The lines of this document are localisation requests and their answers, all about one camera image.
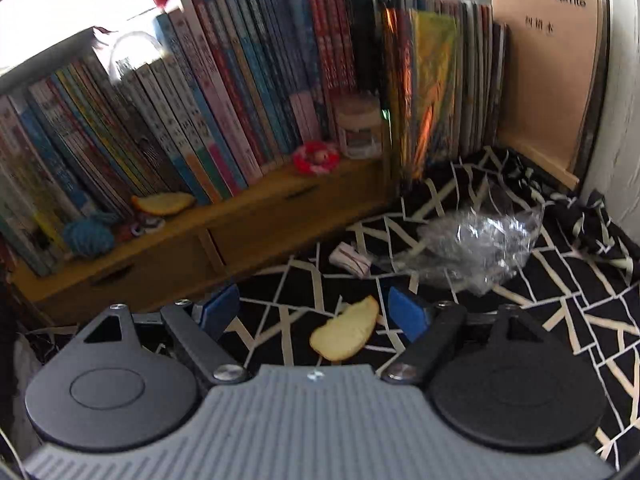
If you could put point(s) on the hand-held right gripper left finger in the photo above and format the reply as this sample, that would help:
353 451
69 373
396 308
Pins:
220 310

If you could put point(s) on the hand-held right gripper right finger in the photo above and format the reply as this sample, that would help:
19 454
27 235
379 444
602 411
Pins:
407 312

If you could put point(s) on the pale yellow fruit peel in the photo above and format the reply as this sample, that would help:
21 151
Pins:
345 330

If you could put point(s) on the white striped wrapper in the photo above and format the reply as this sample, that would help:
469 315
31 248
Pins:
350 259

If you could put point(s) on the wooden drawer shelf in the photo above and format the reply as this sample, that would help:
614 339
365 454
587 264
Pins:
250 230

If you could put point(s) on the clear plastic bag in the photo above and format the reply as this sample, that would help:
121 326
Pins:
475 250

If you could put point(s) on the small red white figurine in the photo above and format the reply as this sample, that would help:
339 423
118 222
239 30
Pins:
145 226

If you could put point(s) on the small yellow fruit peel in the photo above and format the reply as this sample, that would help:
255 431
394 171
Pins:
162 204

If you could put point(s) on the blue yarn ball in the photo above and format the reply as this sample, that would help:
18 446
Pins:
90 237

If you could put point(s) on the black white patterned tablecloth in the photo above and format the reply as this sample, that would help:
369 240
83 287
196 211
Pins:
575 285

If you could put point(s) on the red pink round toy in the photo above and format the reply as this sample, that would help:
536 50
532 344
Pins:
316 158

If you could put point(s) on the white lidded jar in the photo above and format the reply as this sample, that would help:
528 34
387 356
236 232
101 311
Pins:
357 130

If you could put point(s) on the wooden book stand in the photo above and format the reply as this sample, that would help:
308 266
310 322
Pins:
540 162

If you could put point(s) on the row of upright books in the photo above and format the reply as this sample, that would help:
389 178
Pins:
200 85

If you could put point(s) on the shiny foil covered book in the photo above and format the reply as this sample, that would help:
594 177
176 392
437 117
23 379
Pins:
425 85

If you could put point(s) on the row of thin books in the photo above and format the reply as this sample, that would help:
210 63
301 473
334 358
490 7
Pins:
480 75

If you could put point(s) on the clear blue plastic packet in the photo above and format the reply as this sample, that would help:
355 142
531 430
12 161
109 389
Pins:
132 55

